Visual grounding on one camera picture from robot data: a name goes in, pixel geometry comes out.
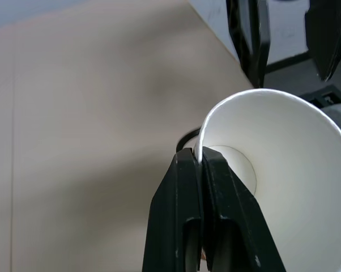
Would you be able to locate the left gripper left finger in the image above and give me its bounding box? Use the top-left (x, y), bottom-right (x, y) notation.
top-left (142, 147), bottom-right (204, 272)

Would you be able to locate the white and tan paper cup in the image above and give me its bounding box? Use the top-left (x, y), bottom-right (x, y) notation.
top-left (193, 88), bottom-right (341, 272)

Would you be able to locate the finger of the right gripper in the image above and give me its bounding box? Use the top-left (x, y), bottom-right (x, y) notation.
top-left (304, 0), bottom-right (341, 83)
top-left (226, 0), bottom-right (271, 90)

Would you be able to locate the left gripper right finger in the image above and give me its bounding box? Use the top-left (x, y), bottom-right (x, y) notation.
top-left (200, 147), bottom-right (288, 272)

